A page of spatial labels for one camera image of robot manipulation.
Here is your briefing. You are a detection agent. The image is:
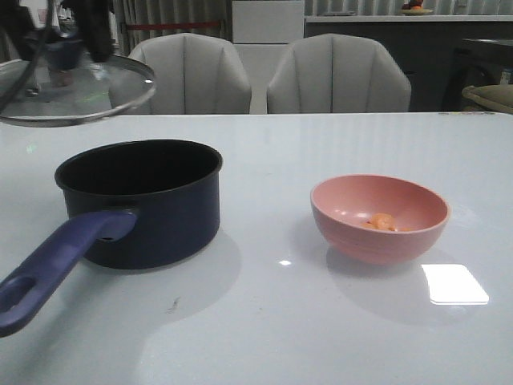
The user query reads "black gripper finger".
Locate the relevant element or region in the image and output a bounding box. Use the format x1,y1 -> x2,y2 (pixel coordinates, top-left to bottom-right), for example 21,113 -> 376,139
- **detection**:
75,0 -> 113,63

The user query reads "pink bowl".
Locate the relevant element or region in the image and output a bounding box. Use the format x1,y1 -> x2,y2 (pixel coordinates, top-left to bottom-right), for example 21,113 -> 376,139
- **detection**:
310,174 -> 450,265

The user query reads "grey pleated curtain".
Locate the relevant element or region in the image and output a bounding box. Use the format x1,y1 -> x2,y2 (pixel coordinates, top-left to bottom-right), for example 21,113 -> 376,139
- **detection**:
112,0 -> 232,55

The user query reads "red barrier belt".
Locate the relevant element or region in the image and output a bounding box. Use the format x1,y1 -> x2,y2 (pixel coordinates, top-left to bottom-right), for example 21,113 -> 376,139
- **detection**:
125,20 -> 224,31

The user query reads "left beige upholstered chair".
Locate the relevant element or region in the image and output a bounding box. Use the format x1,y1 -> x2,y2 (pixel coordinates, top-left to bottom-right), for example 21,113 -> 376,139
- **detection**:
124,33 -> 252,115

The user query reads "beige upholstered chair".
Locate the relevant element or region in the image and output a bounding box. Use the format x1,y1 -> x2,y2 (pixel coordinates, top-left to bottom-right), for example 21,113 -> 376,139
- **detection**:
124,33 -> 252,115
266,34 -> 411,114

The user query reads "white drawer cabinet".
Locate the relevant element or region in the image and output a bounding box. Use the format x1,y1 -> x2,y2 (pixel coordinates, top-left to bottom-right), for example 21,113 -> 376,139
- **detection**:
232,1 -> 305,115

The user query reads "dark blue saucepan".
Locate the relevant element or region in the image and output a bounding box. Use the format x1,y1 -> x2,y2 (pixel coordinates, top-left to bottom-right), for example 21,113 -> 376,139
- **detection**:
1,139 -> 223,337

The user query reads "right beige upholstered chair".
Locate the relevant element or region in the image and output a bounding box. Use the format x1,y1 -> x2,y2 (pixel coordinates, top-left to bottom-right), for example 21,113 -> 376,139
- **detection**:
266,34 -> 411,114

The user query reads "fruit plate on counter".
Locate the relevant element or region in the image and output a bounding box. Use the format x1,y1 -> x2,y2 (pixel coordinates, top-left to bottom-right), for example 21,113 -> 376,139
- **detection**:
401,0 -> 433,16

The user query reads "dark grey counter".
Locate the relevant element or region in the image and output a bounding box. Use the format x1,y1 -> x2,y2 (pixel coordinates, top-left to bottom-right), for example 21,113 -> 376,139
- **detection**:
305,15 -> 512,111

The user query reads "olive green sofa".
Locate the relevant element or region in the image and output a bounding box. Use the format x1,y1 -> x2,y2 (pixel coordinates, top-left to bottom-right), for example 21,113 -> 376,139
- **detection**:
462,84 -> 512,115

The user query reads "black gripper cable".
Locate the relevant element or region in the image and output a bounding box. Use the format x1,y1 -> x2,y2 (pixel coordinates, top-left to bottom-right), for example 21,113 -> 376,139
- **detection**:
0,0 -> 57,117

